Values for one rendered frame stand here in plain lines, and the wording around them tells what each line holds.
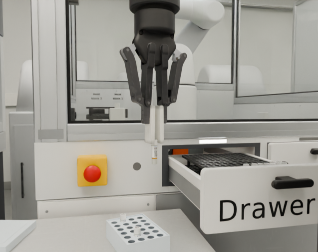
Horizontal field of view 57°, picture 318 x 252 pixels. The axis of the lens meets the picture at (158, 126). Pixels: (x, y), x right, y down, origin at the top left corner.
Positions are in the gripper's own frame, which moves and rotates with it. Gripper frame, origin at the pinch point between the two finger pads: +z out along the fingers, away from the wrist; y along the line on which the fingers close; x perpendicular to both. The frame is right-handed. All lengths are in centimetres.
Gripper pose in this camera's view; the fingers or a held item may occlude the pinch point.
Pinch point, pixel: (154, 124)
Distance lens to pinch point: 54.5
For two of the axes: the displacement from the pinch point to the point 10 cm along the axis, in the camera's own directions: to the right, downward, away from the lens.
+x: 4.6, 0.6, -8.9
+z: -0.1, 10.0, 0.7
